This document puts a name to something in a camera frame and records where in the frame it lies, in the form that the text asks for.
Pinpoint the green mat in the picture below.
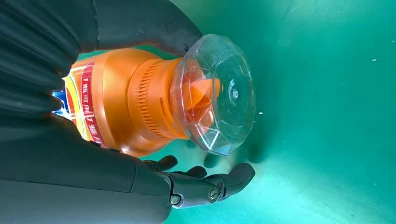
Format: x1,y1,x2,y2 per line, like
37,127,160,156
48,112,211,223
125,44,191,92
76,0,396,224

